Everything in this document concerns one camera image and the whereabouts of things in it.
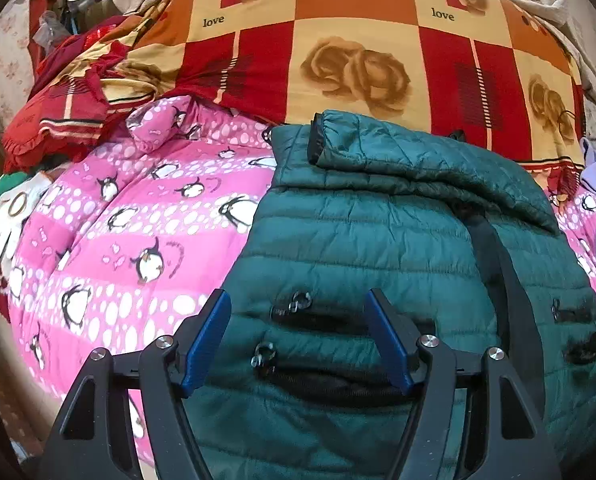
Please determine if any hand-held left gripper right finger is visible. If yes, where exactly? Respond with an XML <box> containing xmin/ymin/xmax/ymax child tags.
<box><xmin>365</xmin><ymin>288</ymin><xmax>561</xmax><ymax>480</ymax></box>

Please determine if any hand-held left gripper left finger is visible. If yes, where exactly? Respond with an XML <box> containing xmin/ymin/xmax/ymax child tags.
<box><xmin>40</xmin><ymin>288</ymin><xmax>232</xmax><ymax>480</ymax></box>

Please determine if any green puffer jacket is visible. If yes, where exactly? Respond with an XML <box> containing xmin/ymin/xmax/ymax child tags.
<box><xmin>190</xmin><ymin>109</ymin><xmax>596</xmax><ymax>480</ymax></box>

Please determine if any pink penguin blanket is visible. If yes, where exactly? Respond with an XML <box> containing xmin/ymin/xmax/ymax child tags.
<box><xmin>8</xmin><ymin>95</ymin><xmax>596</xmax><ymax>461</ymax></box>

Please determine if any floral sheet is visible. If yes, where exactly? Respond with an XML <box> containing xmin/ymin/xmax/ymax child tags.
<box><xmin>580</xmin><ymin>80</ymin><xmax>596</xmax><ymax>137</ymax></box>

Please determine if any white cartoon print cloth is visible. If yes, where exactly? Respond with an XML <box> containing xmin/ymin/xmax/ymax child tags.
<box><xmin>0</xmin><ymin>170</ymin><xmax>54</xmax><ymax>308</ymax></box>

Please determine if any red frilled cloth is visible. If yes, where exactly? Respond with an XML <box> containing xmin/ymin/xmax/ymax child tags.
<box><xmin>0</xmin><ymin>15</ymin><xmax>169</xmax><ymax>172</ymax></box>

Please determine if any beige fleece cloth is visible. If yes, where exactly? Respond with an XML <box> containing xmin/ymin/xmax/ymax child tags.
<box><xmin>493</xmin><ymin>0</ymin><xmax>596</xmax><ymax>106</ymax></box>

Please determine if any red orange rose blanket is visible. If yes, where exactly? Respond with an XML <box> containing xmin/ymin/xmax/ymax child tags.
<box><xmin>43</xmin><ymin>0</ymin><xmax>588</xmax><ymax>172</ymax></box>

